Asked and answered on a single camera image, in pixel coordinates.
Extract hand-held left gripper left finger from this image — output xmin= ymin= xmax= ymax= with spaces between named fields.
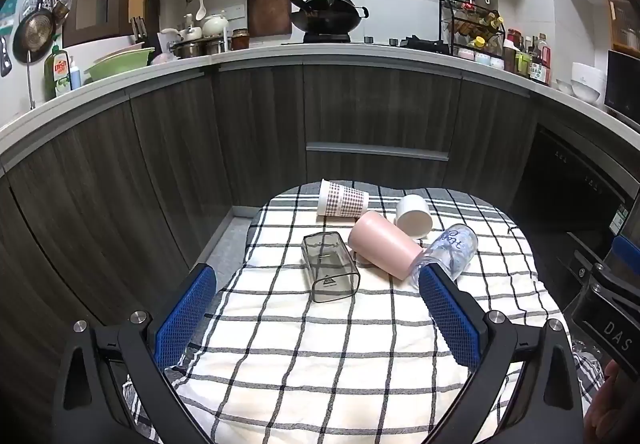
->
xmin=50 ymin=263 xmax=218 ymax=444

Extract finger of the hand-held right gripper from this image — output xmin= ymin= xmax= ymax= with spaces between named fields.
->
xmin=567 ymin=230 xmax=640 ymax=286

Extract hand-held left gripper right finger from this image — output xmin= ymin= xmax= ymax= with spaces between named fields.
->
xmin=418 ymin=263 xmax=586 ymax=444

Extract clear blue printed cup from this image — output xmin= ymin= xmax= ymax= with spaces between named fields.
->
xmin=407 ymin=223 xmax=479 ymax=290

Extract pink cup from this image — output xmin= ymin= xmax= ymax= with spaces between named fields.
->
xmin=348 ymin=210 xmax=425 ymax=281

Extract white cup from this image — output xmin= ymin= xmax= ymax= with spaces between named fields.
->
xmin=395 ymin=194 xmax=433 ymax=240

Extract grey transparent square cup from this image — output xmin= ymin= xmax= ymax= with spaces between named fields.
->
xmin=301 ymin=232 xmax=362 ymax=303

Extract brown checked paper cup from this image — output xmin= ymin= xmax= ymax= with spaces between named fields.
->
xmin=316 ymin=179 xmax=370 ymax=221

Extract person's right hand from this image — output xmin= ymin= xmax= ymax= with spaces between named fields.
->
xmin=584 ymin=358 xmax=640 ymax=444

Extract black built-in dishwasher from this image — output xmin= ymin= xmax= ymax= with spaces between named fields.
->
xmin=505 ymin=121 xmax=633 ymax=305

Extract black white checked cloth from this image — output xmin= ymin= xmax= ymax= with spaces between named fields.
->
xmin=122 ymin=181 xmax=608 ymax=444

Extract black microwave oven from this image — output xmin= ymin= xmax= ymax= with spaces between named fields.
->
xmin=603 ymin=49 xmax=640 ymax=117

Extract stack of white bowls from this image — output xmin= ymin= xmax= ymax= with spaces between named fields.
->
xmin=570 ymin=62 xmax=606 ymax=105

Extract row of sauce bottles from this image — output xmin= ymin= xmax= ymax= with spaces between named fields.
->
xmin=502 ymin=28 xmax=553 ymax=85

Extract dark wood base cabinets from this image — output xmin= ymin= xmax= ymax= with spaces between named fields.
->
xmin=0 ymin=59 xmax=551 ymax=444

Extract row of small pastel jars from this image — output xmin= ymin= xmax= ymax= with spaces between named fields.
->
xmin=457 ymin=47 xmax=506 ymax=70

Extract green plastic basin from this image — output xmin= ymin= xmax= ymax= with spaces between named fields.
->
xmin=84 ymin=46 xmax=157 ymax=82

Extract steel pots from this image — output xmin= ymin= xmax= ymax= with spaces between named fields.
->
xmin=170 ymin=37 xmax=226 ymax=59

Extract black spice rack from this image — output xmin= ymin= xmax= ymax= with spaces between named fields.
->
xmin=439 ymin=0 xmax=506 ymax=58

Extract green dish soap bottle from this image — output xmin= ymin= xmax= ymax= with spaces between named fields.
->
xmin=44 ymin=44 xmax=72 ymax=98

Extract black gas hob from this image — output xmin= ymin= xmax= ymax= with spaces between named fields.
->
xmin=281 ymin=32 xmax=453 ymax=56

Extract knife block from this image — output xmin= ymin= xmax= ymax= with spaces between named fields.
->
xmin=130 ymin=16 xmax=148 ymax=48

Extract white teapot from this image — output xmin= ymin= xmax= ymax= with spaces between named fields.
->
xmin=201 ymin=13 xmax=230 ymax=38

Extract hanging frying pan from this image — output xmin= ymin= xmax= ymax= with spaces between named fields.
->
xmin=12 ymin=0 xmax=56 ymax=62

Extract brown cutting board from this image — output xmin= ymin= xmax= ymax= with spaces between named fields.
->
xmin=246 ymin=0 xmax=293 ymax=38

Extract black wok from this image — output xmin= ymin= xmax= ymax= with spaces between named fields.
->
xmin=290 ymin=0 xmax=371 ymax=35

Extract wooden wall shelf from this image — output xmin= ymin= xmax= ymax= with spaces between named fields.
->
xmin=602 ymin=0 xmax=640 ymax=50

